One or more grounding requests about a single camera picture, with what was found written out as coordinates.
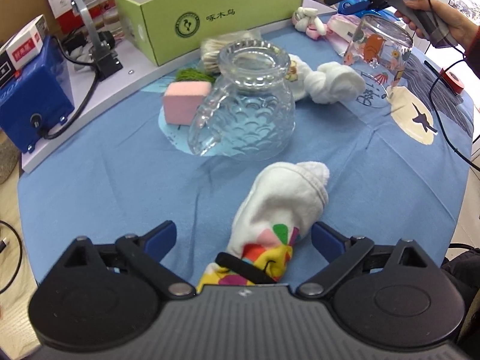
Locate pink packaged cloth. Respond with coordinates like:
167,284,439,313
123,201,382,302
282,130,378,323
325,14,360,56

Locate green cardboard box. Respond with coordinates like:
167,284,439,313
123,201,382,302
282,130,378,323
115,0,303,66

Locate red tape roll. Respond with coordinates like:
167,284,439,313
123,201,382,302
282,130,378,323
440,68,465,95

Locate green scrub pad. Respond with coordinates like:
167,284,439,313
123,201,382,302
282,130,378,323
175,67,216,84

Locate blue sealer machine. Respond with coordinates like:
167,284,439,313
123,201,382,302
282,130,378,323
1,36,75,153

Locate blue tissue pack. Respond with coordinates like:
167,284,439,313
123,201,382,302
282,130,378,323
337,0,370,17

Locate person right hand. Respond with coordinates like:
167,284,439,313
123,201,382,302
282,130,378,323
404,0,479,50

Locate blue table cloth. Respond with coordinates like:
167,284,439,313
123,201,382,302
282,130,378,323
16,10,475,293

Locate pink sponge block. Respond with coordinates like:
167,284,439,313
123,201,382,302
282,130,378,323
163,81,212,125

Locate white bunny plush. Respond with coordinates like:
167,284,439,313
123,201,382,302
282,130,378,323
292,7,327,41

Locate fish print glass cup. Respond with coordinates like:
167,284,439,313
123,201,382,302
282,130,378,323
343,15,413,89

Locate clear glass pitcher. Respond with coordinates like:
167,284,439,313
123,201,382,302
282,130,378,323
188,39,295,161

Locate black white small carton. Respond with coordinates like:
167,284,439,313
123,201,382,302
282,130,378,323
1,15,48,80

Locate white knotted sock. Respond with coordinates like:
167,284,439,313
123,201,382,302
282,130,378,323
286,55,366,105

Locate grey metal sealer frame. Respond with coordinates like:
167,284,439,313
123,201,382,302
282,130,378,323
71,0,123,80

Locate white colourful sock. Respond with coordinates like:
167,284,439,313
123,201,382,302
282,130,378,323
197,161,329,292

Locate beige knitted cloth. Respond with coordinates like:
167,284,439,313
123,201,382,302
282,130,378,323
199,29,264,76

